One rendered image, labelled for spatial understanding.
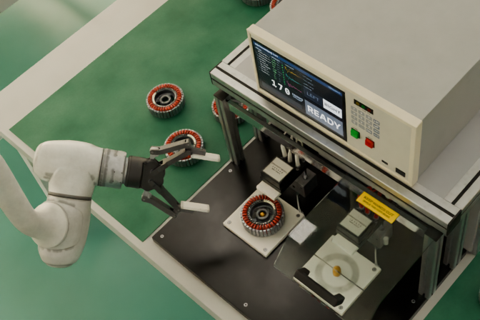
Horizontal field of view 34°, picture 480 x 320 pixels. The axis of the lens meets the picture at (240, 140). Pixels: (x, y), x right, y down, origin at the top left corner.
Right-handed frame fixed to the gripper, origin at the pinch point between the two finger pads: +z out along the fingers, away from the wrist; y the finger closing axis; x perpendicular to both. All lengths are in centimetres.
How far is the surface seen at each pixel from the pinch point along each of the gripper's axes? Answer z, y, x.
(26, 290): -48, -91, 80
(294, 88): 12.4, 30.3, -10.8
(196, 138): -1.9, -2.1, 32.4
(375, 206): 32.3, 11.8, -25.0
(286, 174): 18.4, 4.4, 1.9
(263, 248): 16.7, -15.3, -0.5
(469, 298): 63, -11, -19
